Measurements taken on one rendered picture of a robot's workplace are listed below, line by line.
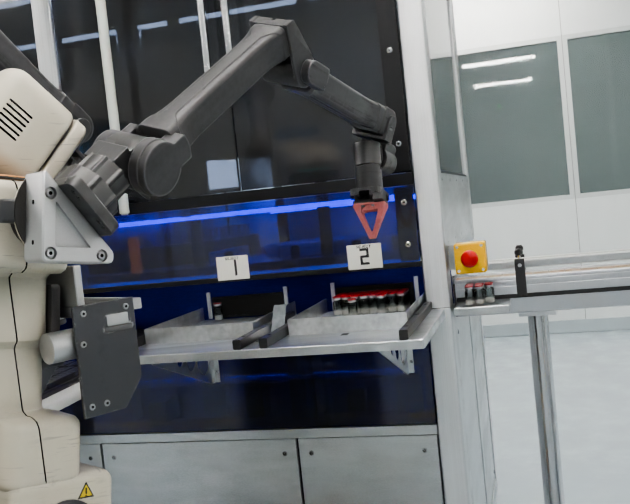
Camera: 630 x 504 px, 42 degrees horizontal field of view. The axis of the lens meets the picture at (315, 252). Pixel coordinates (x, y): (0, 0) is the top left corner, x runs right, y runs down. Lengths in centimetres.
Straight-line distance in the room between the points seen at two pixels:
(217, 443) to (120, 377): 97
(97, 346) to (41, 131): 31
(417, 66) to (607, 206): 469
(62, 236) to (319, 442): 119
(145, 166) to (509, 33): 567
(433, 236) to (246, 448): 72
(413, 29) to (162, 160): 100
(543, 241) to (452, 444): 461
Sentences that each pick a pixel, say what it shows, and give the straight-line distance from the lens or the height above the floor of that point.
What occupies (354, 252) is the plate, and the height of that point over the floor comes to 103.
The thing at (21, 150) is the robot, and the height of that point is 127.
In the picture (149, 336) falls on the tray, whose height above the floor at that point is 90.
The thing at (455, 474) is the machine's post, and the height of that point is 48.
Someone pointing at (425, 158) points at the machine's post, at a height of 124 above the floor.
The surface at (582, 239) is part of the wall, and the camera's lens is 657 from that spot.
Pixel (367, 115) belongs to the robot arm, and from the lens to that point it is 168.
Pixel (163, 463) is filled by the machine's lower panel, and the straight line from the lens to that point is 227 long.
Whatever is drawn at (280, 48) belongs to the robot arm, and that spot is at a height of 141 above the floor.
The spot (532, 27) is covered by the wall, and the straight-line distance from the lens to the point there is 666.
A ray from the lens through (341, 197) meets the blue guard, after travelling 200.
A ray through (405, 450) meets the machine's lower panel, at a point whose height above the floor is 54.
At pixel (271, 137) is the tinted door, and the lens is 206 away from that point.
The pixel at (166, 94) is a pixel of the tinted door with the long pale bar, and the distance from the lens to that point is 217.
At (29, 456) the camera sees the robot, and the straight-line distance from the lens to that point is 122.
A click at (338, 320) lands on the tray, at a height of 91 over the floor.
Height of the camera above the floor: 115
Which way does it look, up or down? 3 degrees down
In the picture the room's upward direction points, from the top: 6 degrees counter-clockwise
